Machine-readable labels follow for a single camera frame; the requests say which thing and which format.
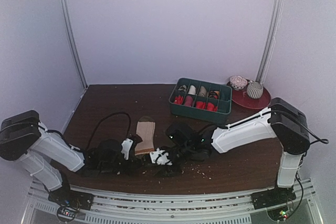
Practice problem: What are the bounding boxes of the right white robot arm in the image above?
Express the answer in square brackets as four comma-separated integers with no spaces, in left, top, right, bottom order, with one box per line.
[144,98,329,204]

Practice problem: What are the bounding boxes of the aluminium corner post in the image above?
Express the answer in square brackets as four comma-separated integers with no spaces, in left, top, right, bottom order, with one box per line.
[256,0,284,84]
[60,0,88,90]

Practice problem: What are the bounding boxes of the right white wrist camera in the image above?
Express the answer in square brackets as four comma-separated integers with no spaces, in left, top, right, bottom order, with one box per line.
[149,148,173,166]

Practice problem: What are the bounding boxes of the green divided storage box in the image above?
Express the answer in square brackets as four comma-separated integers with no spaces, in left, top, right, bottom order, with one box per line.
[169,78,233,125]

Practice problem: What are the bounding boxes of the pink patterned bowl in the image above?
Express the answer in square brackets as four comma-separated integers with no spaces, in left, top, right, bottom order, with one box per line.
[229,76,248,90]

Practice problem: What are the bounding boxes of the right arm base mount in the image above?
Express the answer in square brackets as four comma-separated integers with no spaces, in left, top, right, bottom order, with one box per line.
[251,187,296,210]

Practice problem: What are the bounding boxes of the red round plate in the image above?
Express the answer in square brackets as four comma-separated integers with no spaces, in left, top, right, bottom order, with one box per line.
[227,81,272,110]

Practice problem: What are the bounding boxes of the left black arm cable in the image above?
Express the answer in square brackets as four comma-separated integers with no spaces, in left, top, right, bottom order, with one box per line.
[86,112,132,154]

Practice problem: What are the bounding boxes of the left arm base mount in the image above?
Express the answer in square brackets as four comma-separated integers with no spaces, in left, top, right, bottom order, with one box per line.
[48,190,94,210]

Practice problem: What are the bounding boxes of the maroon rolled sock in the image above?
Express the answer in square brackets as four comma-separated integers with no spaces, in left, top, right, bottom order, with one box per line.
[184,95,194,106]

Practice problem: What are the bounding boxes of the right aluminium corner post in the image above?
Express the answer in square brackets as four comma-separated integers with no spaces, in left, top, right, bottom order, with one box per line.
[256,0,284,84]

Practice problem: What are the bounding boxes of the left aluminium corner post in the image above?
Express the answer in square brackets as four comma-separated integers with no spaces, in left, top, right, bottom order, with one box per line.
[60,0,88,90]

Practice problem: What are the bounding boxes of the beige striped sock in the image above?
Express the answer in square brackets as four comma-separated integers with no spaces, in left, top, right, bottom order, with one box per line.
[135,116,155,156]

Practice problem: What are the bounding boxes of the red socks in box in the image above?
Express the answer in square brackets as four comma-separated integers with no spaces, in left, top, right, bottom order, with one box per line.
[173,95,217,112]

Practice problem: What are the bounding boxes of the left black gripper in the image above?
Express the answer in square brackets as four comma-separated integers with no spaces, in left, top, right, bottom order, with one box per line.
[100,155,144,176]

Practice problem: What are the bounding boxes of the white striped cup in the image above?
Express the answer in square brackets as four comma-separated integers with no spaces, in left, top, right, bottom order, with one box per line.
[247,81,264,99]

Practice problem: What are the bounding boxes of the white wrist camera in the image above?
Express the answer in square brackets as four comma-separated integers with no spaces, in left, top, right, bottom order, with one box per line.
[149,148,173,166]
[121,138,133,161]

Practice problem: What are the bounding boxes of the cream rolled sock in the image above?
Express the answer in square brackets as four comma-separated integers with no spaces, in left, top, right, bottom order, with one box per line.
[187,85,197,95]

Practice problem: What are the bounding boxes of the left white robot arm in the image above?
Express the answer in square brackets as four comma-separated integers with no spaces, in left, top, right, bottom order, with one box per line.
[1,110,142,205]

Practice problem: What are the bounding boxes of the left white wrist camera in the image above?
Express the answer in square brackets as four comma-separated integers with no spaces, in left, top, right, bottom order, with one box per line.
[121,138,133,161]

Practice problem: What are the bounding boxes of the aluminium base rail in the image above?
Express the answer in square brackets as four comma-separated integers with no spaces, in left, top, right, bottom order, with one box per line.
[26,178,320,224]

